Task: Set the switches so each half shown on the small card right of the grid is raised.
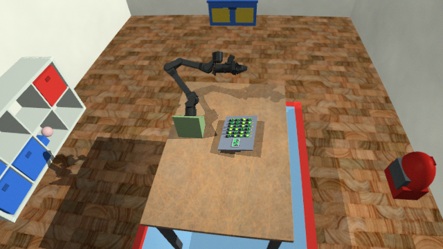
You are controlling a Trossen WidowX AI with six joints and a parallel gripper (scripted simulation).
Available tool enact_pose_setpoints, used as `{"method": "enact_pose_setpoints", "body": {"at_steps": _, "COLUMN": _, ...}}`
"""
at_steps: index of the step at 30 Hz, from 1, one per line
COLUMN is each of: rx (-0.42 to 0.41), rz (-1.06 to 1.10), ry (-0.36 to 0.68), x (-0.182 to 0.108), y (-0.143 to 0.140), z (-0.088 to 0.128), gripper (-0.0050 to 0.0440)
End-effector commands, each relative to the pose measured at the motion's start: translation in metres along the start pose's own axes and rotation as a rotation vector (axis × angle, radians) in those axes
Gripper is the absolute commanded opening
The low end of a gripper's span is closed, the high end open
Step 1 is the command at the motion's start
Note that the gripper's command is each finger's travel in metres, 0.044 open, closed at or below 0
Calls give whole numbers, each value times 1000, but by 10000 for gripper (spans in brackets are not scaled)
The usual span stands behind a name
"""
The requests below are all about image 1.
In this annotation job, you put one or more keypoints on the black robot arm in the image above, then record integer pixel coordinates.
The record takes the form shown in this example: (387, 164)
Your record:
(208, 67)

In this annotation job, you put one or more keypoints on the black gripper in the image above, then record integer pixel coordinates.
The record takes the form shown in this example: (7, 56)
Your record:
(235, 68)

